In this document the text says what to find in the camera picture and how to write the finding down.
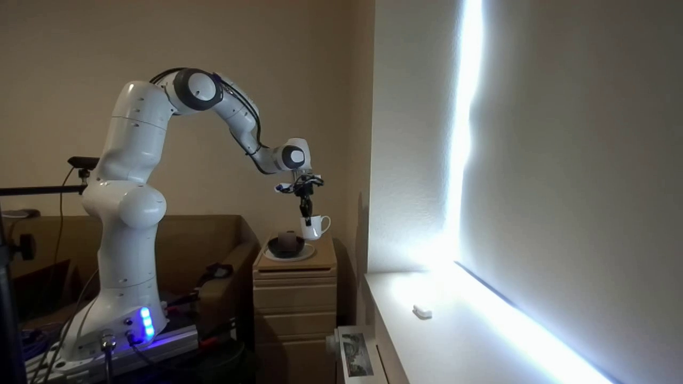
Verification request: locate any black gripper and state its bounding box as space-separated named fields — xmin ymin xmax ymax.
xmin=276 ymin=173 xmax=326 ymax=221

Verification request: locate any robot base platform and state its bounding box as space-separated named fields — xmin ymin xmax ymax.
xmin=23 ymin=318 xmax=202 ymax=384

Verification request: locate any white window sill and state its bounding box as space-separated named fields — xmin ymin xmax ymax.
xmin=363 ymin=261 xmax=616 ymax=384

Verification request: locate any black camera on stand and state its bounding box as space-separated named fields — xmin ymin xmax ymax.
xmin=67 ymin=154 xmax=103 ymax=179

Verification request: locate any white window blind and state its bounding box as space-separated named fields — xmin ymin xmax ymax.
xmin=448 ymin=0 xmax=683 ymax=384

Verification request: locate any light wooden dresser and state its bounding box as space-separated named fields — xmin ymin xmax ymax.
xmin=252 ymin=233 xmax=342 ymax=384

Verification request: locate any black tripod stand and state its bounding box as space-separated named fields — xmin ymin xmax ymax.
xmin=0 ymin=207 xmax=43 ymax=384

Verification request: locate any dark bowl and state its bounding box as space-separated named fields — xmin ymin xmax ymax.
xmin=266 ymin=236 xmax=310 ymax=261

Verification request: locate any white mug cup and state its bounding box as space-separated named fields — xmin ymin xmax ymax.
xmin=296 ymin=212 xmax=335 ymax=244

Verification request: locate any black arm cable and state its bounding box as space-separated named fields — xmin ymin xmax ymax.
xmin=147 ymin=67 xmax=276 ymax=162

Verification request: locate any white plate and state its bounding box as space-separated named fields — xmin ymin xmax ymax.
xmin=264 ymin=240 xmax=318 ymax=265

